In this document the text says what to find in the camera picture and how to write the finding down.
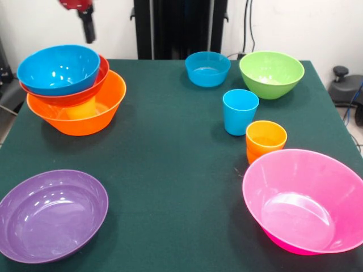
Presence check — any purple bowl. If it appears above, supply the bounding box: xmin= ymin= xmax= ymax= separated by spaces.
xmin=0 ymin=169 xmax=109 ymax=264

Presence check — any dark green table cloth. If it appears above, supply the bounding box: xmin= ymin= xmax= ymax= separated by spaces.
xmin=0 ymin=58 xmax=363 ymax=272

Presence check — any orange cup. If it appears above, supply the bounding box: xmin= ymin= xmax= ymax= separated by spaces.
xmin=246 ymin=120 xmax=288 ymax=156
xmin=246 ymin=147 xmax=267 ymax=165

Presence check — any blue cup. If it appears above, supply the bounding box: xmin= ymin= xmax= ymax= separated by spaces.
xmin=222 ymin=88 xmax=260 ymax=137

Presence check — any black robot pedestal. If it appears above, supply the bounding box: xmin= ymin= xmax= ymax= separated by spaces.
xmin=130 ymin=0 xmax=230 ymax=60

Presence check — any black office chair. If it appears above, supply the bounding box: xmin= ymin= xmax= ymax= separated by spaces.
xmin=0 ymin=36 xmax=39 ymax=114

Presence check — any black chair base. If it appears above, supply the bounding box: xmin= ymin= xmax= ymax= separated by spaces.
xmin=328 ymin=65 xmax=363 ymax=128

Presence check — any orange bowl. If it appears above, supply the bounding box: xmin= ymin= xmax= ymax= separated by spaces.
xmin=26 ymin=69 xmax=127 ymax=137

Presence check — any pink bowl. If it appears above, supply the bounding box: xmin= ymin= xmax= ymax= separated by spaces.
xmin=242 ymin=148 xmax=363 ymax=256

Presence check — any green bowl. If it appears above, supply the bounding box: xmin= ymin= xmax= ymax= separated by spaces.
xmin=239 ymin=50 xmax=305 ymax=100

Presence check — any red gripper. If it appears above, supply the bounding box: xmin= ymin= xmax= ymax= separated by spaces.
xmin=58 ymin=0 xmax=97 ymax=45

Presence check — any yellow cup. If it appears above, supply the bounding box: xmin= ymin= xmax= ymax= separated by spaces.
xmin=66 ymin=96 xmax=97 ymax=120

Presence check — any large blue bowl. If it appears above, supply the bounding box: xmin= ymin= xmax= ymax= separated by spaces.
xmin=16 ymin=44 xmax=101 ymax=97

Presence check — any small translucent blue bowl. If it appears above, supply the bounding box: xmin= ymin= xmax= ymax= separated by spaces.
xmin=184 ymin=51 xmax=231 ymax=88

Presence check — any black wall cable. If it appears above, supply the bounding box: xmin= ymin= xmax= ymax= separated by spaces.
xmin=243 ymin=0 xmax=256 ymax=54

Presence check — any red bowl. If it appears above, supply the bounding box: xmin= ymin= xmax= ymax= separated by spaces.
xmin=19 ymin=54 xmax=110 ymax=108

